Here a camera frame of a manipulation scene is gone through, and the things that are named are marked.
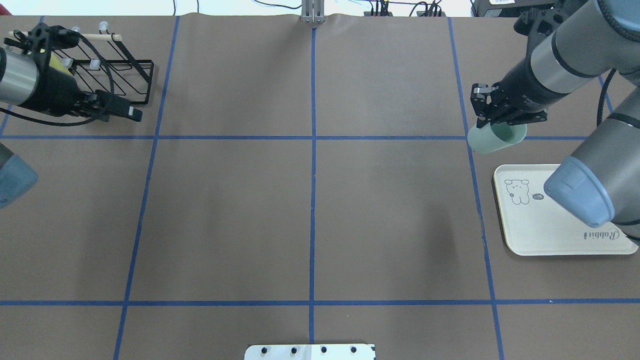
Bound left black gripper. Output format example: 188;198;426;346
20;66;143;123

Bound pale green cup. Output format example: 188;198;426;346
466;122;528;154

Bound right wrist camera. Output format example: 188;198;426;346
513;6;572;38

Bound cream rabbit tray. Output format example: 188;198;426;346
493;164;638;256

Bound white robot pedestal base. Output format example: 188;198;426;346
243;343;377;360

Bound yellow cup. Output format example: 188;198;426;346
49;54;74;77

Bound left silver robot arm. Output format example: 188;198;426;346
0;48;143;208

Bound black wire cup rack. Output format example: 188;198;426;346
3;33;155;107

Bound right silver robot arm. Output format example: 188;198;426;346
467;0;640;237

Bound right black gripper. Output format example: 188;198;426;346
470;64;556;129

